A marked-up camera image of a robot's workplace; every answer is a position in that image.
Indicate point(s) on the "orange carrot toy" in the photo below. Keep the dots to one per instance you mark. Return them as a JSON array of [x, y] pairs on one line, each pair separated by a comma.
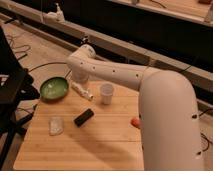
[[135, 122]]

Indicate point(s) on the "white plastic bottle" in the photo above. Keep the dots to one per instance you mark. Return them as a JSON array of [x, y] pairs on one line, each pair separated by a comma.
[[85, 93]]

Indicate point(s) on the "white device on rail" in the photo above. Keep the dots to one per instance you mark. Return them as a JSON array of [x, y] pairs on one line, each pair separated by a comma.
[[58, 15]]

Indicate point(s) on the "clear crumpled plastic piece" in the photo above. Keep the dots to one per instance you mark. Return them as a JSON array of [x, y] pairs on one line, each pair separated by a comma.
[[56, 126]]

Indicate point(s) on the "black rectangular block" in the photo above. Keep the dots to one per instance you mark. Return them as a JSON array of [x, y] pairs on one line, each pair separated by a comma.
[[82, 118]]

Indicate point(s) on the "green ceramic bowl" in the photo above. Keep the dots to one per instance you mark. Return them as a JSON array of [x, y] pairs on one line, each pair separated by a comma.
[[54, 89]]

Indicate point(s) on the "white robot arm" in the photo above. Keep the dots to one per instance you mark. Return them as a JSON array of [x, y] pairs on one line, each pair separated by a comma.
[[168, 110]]

